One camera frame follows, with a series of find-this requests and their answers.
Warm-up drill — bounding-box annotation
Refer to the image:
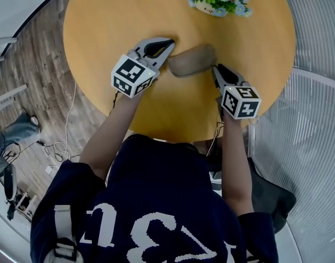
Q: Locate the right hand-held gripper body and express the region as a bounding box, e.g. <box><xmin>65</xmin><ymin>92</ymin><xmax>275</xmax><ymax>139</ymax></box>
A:
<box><xmin>215</xmin><ymin>85</ymin><xmax>263</xmax><ymax>120</ymax></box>

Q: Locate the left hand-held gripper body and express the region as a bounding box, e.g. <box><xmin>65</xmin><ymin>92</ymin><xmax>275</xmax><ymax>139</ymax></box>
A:
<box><xmin>111</xmin><ymin>47</ymin><xmax>161</xmax><ymax>99</ymax></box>

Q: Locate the grey-brown fabric pouch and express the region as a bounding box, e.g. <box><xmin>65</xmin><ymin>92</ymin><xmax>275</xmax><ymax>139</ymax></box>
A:
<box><xmin>167</xmin><ymin>44</ymin><xmax>218</xmax><ymax>78</ymax></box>

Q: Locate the person's right forearm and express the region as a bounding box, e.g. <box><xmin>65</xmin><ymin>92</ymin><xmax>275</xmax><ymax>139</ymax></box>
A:
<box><xmin>221</xmin><ymin>115</ymin><xmax>255</xmax><ymax>218</ymax></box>

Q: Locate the person's left forearm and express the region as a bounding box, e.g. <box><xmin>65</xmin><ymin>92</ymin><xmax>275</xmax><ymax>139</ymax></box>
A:
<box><xmin>79</xmin><ymin>93</ymin><xmax>143</xmax><ymax>180</ymax></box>

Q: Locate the black mesh office chair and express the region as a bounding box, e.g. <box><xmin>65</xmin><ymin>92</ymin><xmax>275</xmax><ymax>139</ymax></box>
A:
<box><xmin>205</xmin><ymin>144</ymin><xmax>297</xmax><ymax>234</ymax></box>

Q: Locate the navy printed sweatshirt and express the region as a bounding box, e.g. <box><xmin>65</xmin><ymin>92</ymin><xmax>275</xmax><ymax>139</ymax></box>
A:
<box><xmin>30</xmin><ymin>134</ymin><xmax>279</xmax><ymax>263</ymax></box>

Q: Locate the white metal desk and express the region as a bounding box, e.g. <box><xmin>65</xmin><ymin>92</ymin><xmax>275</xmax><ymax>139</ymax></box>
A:
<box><xmin>0</xmin><ymin>37</ymin><xmax>28</xmax><ymax>115</ymax></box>

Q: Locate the grey office chair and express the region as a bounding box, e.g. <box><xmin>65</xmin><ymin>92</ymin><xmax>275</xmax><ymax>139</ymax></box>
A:
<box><xmin>3</xmin><ymin>163</ymin><xmax>19</xmax><ymax>202</ymax></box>

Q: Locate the thin gripper cable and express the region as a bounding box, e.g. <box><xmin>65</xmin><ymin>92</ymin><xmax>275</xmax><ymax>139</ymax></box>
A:
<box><xmin>205</xmin><ymin>121</ymin><xmax>226</xmax><ymax>158</ymax></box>
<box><xmin>109</xmin><ymin>90</ymin><xmax>122</xmax><ymax>115</ymax></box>

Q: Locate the long white cable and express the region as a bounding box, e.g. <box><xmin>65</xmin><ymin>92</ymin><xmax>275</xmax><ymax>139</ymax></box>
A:
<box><xmin>44</xmin><ymin>81</ymin><xmax>80</xmax><ymax>164</ymax></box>

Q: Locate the thin black floor cable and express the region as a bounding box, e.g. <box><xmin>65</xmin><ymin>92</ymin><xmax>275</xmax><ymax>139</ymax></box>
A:
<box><xmin>3</xmin><ymin>140</ymin><xmax>48</xmax><ymax>159</ymax></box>

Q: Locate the grey shoulder strap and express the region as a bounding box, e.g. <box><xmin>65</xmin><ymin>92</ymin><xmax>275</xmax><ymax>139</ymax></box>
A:
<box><xmin>43</xmin><ymin>204</ymin><xmax>85</xmax><ymax>263</ymax></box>

